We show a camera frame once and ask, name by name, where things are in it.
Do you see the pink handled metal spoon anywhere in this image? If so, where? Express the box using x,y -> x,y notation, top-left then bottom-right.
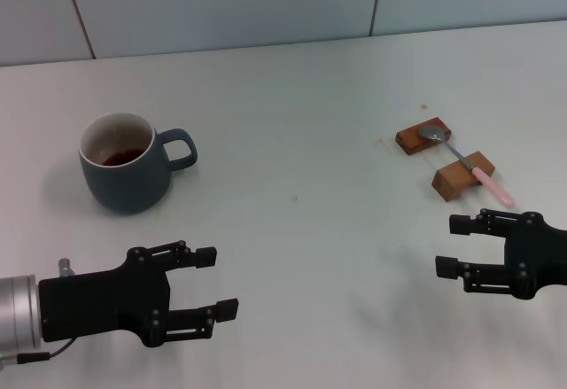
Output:
418,125 -> 516,207

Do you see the flat brown wooden block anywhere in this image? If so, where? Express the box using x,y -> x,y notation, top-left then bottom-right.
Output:
394,116 -> 454,157

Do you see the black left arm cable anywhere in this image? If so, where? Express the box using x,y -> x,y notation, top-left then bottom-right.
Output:
0,338 -> 76,363

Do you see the notched brown wooden block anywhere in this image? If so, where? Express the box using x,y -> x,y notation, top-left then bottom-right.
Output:
431,150 -> 496,204

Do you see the dark brown tea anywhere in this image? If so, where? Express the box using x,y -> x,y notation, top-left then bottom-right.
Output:
99,149 -> 145,167

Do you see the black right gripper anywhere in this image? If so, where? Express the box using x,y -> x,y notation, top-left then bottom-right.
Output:
435,208 -> 567,300

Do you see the grey ceramic mug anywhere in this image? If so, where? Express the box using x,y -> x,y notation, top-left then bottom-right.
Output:
78,112 -> 199,216

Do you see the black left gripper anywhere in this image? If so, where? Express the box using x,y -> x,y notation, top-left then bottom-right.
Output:
38,240 -> 240,348

